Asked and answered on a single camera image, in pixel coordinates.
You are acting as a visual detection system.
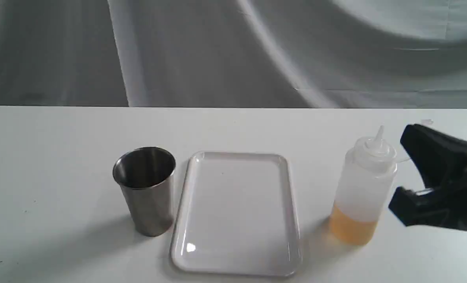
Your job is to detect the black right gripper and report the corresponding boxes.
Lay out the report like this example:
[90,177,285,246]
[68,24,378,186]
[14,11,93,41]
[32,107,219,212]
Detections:
[388,124,467,232]

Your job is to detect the clear squeeze bottle with oil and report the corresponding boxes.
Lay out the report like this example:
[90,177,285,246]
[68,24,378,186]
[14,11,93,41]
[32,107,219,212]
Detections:
[328,126,411,246]

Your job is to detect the stainless steel cup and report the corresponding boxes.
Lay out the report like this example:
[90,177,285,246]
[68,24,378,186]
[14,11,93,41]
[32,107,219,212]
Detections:
[112,147,177,237]

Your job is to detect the white plastic tray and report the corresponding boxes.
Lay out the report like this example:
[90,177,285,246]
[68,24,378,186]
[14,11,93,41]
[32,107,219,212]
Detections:
[170,152,303,277]

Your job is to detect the white backdrop cloth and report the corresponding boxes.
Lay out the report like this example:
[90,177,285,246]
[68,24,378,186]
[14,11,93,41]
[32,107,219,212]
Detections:
[0,0,467,108]

